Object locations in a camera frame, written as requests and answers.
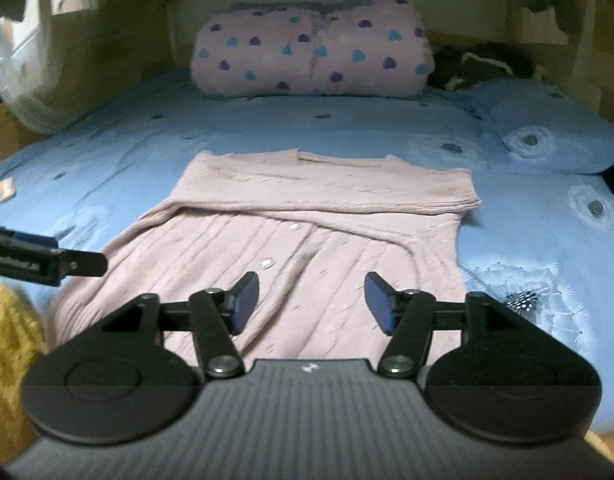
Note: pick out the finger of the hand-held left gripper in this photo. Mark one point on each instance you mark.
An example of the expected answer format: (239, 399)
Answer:
(84, 264)
(34, 239)

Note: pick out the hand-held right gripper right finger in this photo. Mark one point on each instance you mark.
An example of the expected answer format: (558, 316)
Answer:
(379, 305)

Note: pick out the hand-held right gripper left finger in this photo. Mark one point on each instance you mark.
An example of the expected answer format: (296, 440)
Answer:
(244, 305)

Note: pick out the pink knitted cardigan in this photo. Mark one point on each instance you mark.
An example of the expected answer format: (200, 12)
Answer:
(287, 240)

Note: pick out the yellow fuzzy blanket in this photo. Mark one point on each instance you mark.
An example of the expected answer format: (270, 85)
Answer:
(12, 360)

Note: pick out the blue floral bed sheet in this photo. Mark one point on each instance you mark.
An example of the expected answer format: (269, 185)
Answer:
(137, 140)

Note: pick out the white mosquito net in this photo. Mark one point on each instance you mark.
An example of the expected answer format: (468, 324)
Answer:
(32, 75)

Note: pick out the blue floral pillow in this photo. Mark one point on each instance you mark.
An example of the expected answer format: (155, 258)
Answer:
(542, 130)

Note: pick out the dark fuzzy cloth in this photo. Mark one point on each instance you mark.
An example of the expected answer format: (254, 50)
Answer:
(482, 62)

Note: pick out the pink heart-print folded quilt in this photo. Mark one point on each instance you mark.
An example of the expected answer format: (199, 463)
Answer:
(312, 45)

